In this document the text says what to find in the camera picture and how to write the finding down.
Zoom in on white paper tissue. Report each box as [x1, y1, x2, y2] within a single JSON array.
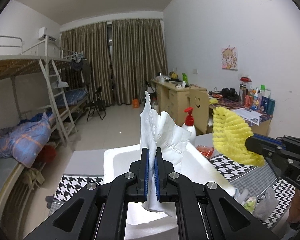
[[140, 90, 192, 218]]

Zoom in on brown curtain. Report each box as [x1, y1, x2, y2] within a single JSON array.
[[111, 18, 168, 105], [60, 21, 113, 106]]

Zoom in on person's right forearm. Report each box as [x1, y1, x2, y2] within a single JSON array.
[[288, 189, 300, 230]]

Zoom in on light wooden desk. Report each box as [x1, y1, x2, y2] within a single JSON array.
[[150, 78, 208, 127]]

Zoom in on green tissue pack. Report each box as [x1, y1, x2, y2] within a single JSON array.
[[243, 197, 257, 212]]

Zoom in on blue plaid blanket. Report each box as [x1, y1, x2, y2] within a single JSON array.
[[0, 112, 57, 168]]

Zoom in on yellow foam fruit net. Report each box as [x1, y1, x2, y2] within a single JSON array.
[[212, 107, 266, 167]]

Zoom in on black headphones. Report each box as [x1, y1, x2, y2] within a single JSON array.
[[221, 87, 240, 101]]

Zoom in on white red pump bottle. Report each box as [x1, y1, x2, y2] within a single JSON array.
[[181, 107, 197, 146]]

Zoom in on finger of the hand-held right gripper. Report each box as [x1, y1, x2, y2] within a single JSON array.
[[252, 134, 287, 146], [244, 135, 280, 157]]

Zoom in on hanging dark clothes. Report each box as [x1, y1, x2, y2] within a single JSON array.
[[69, 56, 92, 83]]

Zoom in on wooden smiley chair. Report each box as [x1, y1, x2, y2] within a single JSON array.
[[188, 87, 211, 134]]

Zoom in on white bunk bed ladder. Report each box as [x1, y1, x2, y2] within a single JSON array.
[[39, 57, 78, 143]]

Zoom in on white printed papers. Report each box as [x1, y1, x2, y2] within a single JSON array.
[[229, 107, 262, 126]]

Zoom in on desk with patterned cover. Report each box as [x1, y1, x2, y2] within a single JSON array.
[[207, 94, 273, 137]]

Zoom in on grey plastic bag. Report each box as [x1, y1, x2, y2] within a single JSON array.
[[252, 187, 277, 222]]

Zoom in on white metal bunk bed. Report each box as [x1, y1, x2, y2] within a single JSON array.
[[0, 35, 90, 227]]

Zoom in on red cloth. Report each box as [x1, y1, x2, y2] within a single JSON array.
[[37, 144, 57, 163]]

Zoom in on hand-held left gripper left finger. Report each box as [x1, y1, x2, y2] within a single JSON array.
[[22, 148, 150, 240]]

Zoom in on pink cartoon wall poster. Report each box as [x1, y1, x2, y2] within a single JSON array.
[[221, 46, 239, 70]]

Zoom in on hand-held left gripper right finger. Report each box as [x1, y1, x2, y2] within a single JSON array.
[[155, 147, 280, 240]]

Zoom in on houndstooth table mat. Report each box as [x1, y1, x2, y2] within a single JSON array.
[[51, 152, 292, 229]]

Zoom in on red snack packet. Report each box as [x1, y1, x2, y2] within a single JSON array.
[[196, 145, 215, 159]]

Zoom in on cluster of toiletry bottles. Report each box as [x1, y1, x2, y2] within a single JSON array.
[[238, 76, 276, 113]]

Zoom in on white air conditioner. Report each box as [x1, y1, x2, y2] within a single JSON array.
[[37, 26, 56, 41]]

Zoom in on black folding chair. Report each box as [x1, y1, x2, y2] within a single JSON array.
[[84, 85, 107, 123]]

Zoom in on white foam box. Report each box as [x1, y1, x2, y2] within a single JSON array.
[[104, 143, 238, 240]]

